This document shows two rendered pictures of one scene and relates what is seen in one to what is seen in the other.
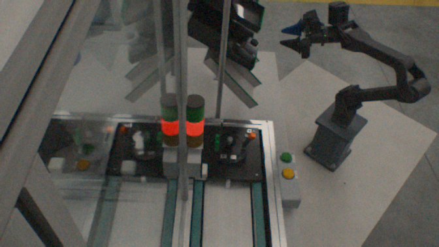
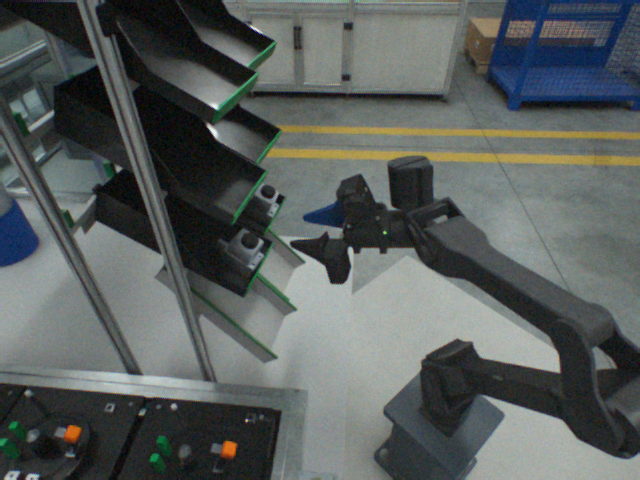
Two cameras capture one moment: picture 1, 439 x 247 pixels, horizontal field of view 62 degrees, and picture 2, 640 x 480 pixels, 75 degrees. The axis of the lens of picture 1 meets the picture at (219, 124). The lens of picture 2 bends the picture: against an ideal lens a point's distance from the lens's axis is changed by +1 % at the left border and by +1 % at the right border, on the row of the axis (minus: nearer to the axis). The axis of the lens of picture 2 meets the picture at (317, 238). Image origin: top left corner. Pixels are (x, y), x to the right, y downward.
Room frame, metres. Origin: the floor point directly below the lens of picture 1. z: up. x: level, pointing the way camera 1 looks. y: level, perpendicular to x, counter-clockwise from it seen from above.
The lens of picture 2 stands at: (0.57, -0.30, 1.74)
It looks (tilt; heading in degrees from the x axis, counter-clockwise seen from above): 41 degrees down; 9
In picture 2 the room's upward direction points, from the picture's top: straight up
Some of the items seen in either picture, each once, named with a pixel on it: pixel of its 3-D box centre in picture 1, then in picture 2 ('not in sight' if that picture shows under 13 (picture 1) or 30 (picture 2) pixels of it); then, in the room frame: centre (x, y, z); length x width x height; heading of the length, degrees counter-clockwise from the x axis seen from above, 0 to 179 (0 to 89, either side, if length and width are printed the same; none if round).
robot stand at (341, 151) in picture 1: (334, 136); (433, 437); (0.94, -0.45, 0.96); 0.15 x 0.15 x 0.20; 51
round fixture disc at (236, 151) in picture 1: (228, 149); (191, 466); (0.82, -0.04, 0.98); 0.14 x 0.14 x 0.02
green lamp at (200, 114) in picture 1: (194, 109); not in sight; (0.62, 0.07, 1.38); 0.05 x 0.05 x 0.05
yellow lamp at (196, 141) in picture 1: (194, 134); not in sight; (0.62, 0.07, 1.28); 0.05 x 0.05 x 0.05
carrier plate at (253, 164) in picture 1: (228, 152); (193, 470); (0.82, -0.04, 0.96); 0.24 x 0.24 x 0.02; 3
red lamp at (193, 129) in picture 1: (194, 122); not in sight; (0.62, 0.07, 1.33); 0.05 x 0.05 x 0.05
